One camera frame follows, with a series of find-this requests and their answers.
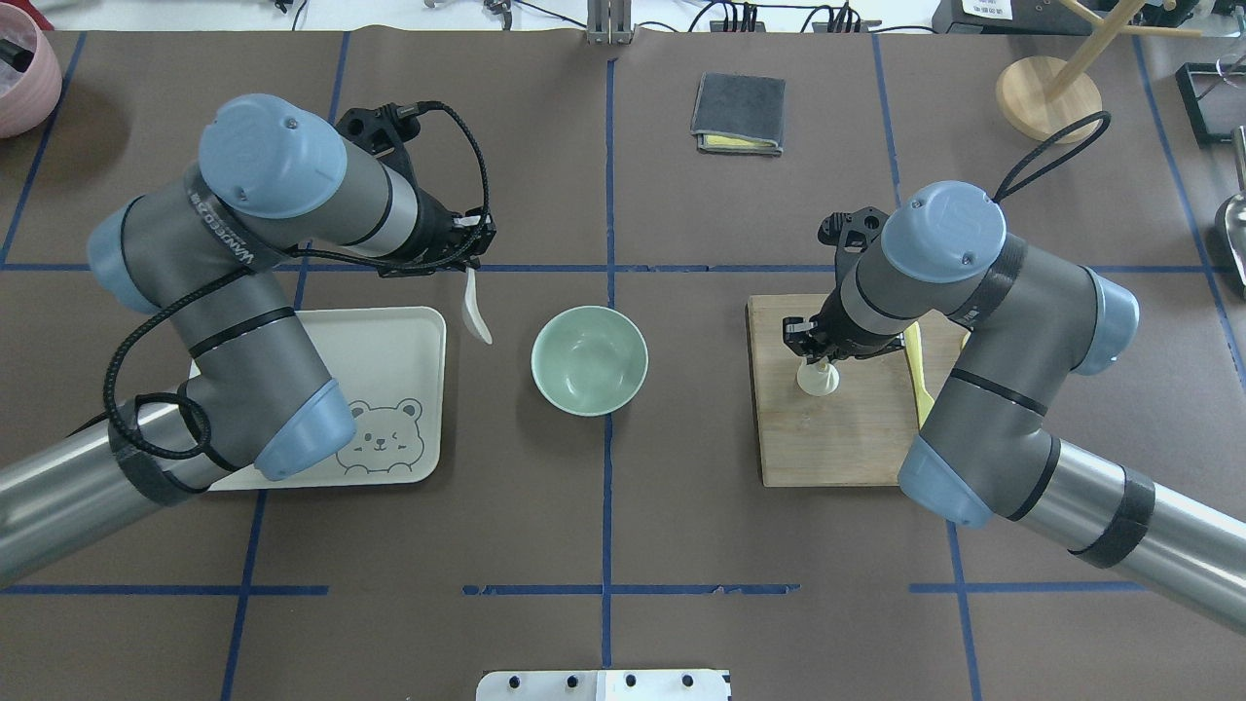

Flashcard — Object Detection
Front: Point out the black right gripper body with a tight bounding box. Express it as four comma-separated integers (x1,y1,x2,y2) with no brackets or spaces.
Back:
782,205,916,364

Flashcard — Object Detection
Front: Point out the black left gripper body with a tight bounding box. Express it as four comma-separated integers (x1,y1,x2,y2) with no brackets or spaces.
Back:
336,102,495,276

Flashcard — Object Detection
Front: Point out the white steamed bun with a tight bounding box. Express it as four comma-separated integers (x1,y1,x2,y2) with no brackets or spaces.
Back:
795,359,840,396

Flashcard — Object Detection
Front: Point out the cream plastic spoon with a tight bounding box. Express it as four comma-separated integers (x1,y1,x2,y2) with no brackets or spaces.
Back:
461,266,493,345

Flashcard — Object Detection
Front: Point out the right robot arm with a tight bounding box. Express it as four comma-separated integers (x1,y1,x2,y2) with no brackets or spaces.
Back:
782,181,1245,633

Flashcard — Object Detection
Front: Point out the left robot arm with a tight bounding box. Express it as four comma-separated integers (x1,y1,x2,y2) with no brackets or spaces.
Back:
1,93,495,585

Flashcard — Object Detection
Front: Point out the mint green bowl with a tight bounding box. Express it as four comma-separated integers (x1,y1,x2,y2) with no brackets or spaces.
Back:
531,306,649,417

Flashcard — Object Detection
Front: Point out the pink bowl with ice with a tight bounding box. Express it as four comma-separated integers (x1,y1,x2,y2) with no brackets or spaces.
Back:
1,2,64,139

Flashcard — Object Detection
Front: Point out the bamboo cutting board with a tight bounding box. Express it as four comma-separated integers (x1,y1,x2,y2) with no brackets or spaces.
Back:
748,294,920,487

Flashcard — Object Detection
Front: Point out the yellow plastic knife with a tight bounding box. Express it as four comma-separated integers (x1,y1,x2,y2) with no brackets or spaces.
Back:
900,322,935,427

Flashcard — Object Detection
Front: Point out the cream bear tray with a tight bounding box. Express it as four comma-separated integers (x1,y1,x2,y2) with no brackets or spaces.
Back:
211,308,446,492

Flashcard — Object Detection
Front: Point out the yellow sponge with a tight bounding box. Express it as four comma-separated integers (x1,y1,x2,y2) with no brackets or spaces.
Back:
697,134,784,157

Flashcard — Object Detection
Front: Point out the wooden stand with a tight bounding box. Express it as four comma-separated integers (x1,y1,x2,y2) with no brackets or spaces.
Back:
994,1,1202,144

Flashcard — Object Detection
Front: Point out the metal scoop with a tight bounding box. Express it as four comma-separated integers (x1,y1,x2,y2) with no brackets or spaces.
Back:
1216,126,1245,296

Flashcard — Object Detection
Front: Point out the black tray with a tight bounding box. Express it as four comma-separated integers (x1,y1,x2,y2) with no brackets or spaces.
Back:
1175,59,1245,146

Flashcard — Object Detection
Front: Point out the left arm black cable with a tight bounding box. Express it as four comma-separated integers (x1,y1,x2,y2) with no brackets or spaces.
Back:
69,100,493,461

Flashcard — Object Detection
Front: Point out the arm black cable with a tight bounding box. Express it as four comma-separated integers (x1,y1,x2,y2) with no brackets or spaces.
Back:
991,110,1111,205
69,100,493,461

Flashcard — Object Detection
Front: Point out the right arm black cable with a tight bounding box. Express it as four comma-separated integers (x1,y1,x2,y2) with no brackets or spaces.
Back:
991,110,1111,205

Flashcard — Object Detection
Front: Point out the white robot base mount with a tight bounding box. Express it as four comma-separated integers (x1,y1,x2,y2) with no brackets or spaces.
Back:
475,667,733,700

